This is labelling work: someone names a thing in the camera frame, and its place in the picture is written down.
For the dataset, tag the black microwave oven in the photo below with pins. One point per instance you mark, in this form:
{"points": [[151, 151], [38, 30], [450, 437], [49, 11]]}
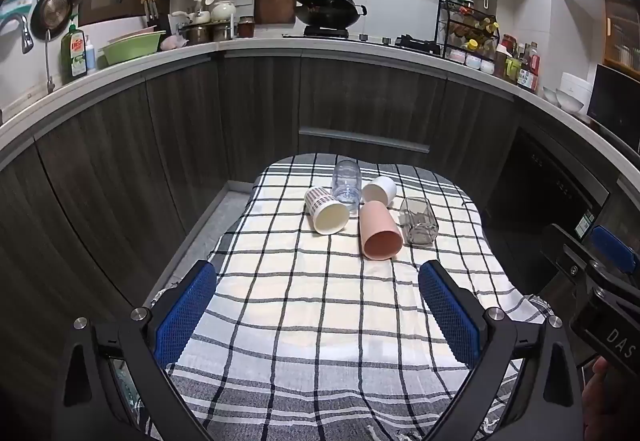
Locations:
{"points": [[615, 106]]}

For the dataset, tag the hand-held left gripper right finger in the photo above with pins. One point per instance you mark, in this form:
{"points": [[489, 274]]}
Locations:
{"points": [[451, 316]]}

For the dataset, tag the black built-in dishwasher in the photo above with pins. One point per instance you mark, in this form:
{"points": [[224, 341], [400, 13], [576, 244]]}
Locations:
{"points": [[545, 181]]}

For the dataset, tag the red jar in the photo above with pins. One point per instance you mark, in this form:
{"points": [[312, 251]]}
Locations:
{"points": [[246, 27]]}

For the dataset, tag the metal faucet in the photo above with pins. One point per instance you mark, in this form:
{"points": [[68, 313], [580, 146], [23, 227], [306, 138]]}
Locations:
{"points": [[22, 28]]}

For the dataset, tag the pink cup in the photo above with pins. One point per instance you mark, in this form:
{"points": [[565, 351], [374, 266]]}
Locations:
{"points": [[377, 226]]}

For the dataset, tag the wooden shelf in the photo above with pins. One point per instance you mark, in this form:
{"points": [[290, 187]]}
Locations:
{"points": [[622, 33]]}

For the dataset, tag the dark wood base cabinets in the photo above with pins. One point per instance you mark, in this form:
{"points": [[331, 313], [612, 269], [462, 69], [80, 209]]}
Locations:
{"points": [[150, 146]]}

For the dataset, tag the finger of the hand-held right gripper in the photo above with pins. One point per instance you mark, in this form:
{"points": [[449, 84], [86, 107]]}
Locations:
{"points": [[564, 248], [611, 246]]}

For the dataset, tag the black white checked cloth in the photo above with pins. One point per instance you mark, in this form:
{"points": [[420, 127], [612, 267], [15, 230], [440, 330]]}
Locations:
{"points": [[320, 321]]}

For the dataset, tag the stack of white bowls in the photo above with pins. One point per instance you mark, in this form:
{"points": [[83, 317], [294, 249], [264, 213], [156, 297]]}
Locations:
{"points": [[567, 102]]}

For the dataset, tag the pink rag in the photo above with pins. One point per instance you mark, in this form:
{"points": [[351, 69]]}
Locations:
{"points": [[174, 42]]}

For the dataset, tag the steel pots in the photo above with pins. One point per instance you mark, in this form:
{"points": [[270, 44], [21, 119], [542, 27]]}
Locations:
{"points": [[205, 32]]}

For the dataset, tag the plain white cup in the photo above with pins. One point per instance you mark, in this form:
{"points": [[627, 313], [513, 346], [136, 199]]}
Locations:
{"points": [[380, 190]]}

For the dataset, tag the black gas stove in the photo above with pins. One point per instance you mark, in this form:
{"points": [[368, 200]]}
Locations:
{"points": [[325, 33]]}

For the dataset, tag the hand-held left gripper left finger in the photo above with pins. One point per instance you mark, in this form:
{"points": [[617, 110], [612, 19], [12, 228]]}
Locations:
{"points": [[184, 316]]}

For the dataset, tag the clear bluish plastic cup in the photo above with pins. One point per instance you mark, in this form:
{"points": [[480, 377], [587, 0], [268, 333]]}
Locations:
{"points": [[346, 181]]}

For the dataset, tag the person's right hand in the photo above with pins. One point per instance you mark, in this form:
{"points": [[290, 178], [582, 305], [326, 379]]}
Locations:
{"points": [[597, 396]]}

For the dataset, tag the clear square glass cup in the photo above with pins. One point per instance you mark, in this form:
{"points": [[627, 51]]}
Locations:
{"points": [[418, 221]]}

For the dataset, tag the white teapot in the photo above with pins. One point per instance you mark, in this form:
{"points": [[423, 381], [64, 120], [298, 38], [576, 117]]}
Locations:
{"points": [[223, 11]]}

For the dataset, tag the green dish soap bottle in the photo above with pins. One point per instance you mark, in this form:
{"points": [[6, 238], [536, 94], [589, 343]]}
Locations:
{"points": [[74, 52]]}

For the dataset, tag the white kitchen countertop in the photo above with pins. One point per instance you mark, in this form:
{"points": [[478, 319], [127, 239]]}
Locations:
{"points": [[280, 43]]}

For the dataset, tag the group of sauce bottles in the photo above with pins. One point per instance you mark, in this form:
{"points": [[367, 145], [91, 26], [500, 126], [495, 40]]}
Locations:
{"points": [[520, 66]]}

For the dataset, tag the white patterned cup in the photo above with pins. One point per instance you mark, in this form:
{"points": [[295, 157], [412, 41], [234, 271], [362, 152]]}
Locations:
{"points": [[326, 217]]}

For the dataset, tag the black spice rack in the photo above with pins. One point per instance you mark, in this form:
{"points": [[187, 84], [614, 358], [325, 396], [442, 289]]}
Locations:
{"points": [[467, 28]]}

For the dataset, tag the green plastic basin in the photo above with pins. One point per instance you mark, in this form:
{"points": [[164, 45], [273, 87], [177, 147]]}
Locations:
{"points": [[132, 47]]}

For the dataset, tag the hanging frying pan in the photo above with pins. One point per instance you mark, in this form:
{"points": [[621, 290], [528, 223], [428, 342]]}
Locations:
{"points": [[50, 14]]}

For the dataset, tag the small blue bottle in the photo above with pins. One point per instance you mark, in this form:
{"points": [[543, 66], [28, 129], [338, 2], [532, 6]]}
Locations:
{"points": [[91, 57]]}

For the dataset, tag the knife block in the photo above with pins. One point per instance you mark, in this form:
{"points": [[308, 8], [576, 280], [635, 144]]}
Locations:
{"points": [[151, 16]]}

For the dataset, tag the black wok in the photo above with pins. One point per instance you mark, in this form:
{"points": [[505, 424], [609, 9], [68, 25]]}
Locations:
{"points": [[330, 8]]}

